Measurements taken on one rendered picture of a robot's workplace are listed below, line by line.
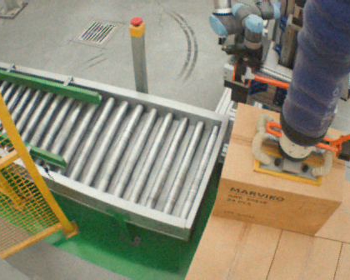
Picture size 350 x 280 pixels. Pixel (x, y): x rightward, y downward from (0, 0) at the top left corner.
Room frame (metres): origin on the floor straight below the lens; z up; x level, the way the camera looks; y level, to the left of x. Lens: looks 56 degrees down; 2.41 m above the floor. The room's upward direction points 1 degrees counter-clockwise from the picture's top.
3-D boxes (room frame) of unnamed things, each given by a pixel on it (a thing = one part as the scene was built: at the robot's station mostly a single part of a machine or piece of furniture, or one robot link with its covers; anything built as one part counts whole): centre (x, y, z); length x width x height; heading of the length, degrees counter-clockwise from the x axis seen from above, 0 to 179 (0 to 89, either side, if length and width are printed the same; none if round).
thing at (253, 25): (1.23, -0.33, 1.38); 0.09 x 0.08 x 0.11; 19
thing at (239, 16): (1.33, -0.31, 1.37); 0.11 x 0.11 x 0.08; 19
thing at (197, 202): (1.03, -0.17, 0.58); 0.70 x 0.03 x 0.06; 160
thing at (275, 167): (0.81, -0.49, 0.97); 0.34 x 0.10 x 0.05; 74
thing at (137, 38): (1.69, 0.20, 0.50); 0.07 x 0.07 x 1.00; 70
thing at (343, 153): (0.83, -0.76, 1.07); 0.10 x 0.08 x 0.06; 164
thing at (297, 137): (0.90, -0.52, 1.19); 0.23 x 0.23 x 0.04
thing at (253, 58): (1.22, -0.34, 1.22); 0.09 x 0.08 x 0.12; 74
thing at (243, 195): (0.89, -0.52, 0.75); 0.60 x 0.40 x 0.40; 74
